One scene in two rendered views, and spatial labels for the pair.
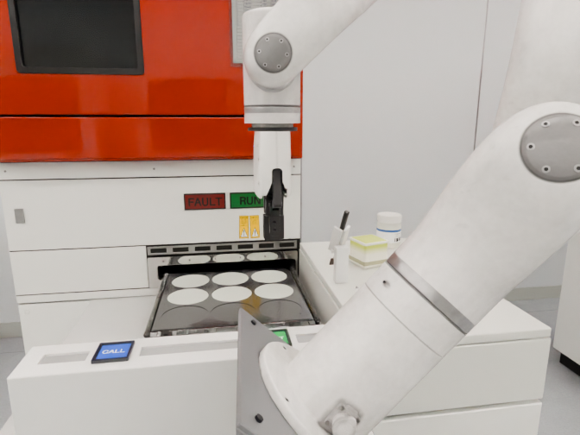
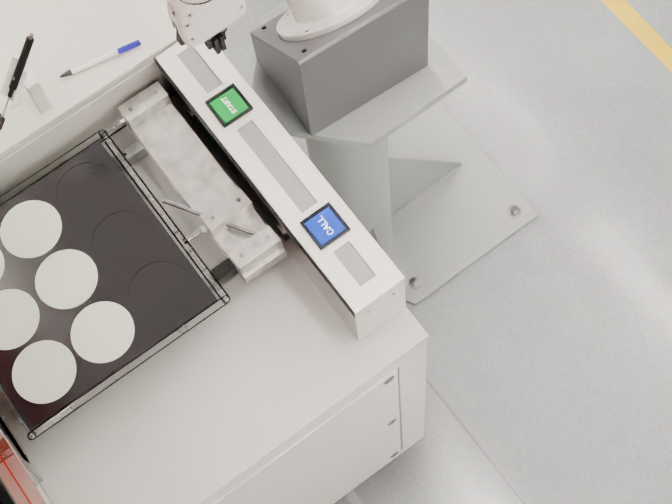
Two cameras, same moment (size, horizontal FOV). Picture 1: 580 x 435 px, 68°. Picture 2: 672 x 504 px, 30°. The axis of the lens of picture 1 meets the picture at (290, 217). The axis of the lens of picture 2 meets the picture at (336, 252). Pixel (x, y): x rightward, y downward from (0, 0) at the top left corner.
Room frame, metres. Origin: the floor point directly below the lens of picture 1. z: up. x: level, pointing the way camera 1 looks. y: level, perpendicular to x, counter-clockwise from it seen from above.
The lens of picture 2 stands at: (0.85, 0.97, 2.73)
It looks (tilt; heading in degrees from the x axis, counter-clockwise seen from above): 69 degrees down; 252
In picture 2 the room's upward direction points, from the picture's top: 9 degrees counter-clockwise
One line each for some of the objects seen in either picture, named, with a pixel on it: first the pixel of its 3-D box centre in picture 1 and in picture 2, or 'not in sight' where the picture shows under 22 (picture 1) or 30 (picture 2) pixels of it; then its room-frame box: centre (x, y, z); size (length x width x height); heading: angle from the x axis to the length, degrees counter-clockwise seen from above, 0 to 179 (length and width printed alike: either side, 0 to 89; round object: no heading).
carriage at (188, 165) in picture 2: not in sight; (202, 184); (0.77, 0.09, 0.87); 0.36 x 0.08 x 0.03; 99
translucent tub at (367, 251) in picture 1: (368, 250); not in sight; (1.07, -0.20, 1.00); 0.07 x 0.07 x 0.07; 25
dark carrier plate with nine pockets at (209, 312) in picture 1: (231, 294); (66, 280); (1.03, 0.15, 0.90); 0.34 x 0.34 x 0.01; 9
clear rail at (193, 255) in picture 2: (235, 328); (162, 213); (0.85, 0.12, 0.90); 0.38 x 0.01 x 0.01; 99
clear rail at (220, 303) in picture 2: (158, 299); (130, 366); (0.99, 0.32, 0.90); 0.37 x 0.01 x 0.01; 9
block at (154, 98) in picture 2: not in sight; (144, 104); (0.79, -0.08, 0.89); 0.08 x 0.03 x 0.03; 9
